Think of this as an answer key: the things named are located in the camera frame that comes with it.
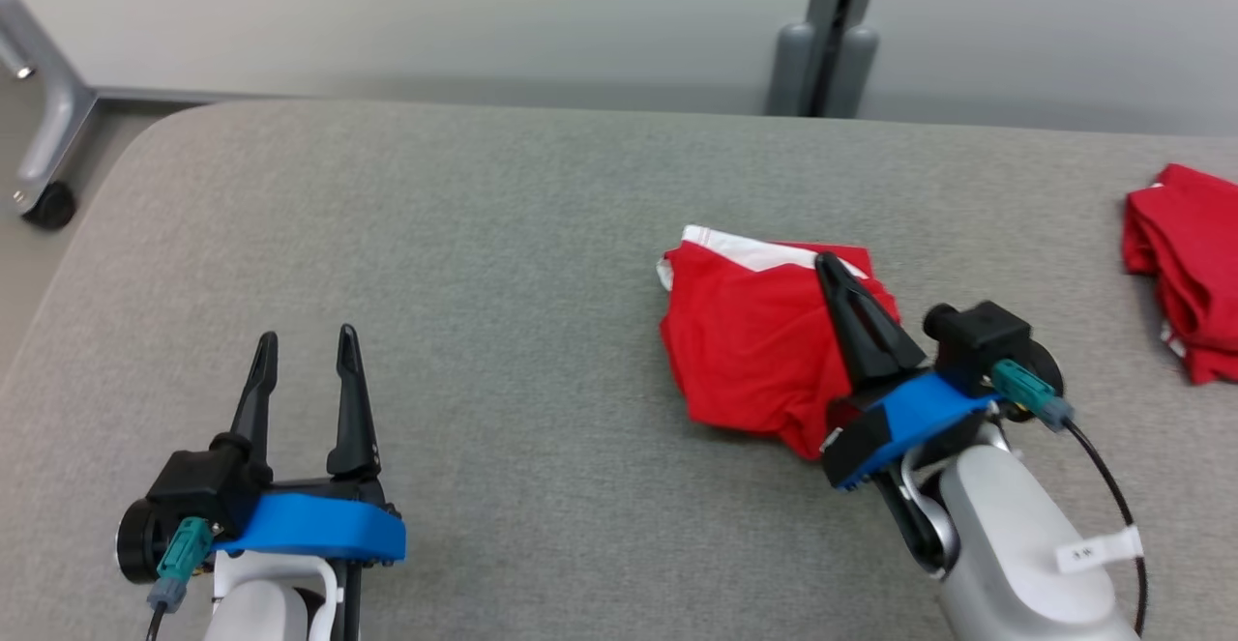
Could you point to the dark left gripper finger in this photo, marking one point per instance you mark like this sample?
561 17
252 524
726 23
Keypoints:
259 409
353 419

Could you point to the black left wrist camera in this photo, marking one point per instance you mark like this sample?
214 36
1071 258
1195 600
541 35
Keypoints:
198 486

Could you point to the grey partition post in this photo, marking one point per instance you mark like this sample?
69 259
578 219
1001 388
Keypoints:
798 61

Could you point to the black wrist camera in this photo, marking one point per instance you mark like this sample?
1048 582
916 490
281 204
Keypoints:
987 336
198 486

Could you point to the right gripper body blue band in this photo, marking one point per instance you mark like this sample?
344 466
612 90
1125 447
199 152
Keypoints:
909 419

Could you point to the grey metal frame with caster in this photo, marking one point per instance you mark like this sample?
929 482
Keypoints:
53 109

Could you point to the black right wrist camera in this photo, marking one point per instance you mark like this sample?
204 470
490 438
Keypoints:
987 336

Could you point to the red shorts white stripe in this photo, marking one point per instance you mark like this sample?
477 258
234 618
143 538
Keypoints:
745 341

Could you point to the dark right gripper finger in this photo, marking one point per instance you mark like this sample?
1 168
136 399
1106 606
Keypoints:
890 346
856 351

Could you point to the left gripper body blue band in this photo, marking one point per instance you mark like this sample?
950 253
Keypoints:
319 525

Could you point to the red jersey shirt white sleeves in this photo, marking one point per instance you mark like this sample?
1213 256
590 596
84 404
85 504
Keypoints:
1194 254

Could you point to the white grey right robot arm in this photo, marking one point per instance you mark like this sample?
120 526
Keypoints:
1006 535

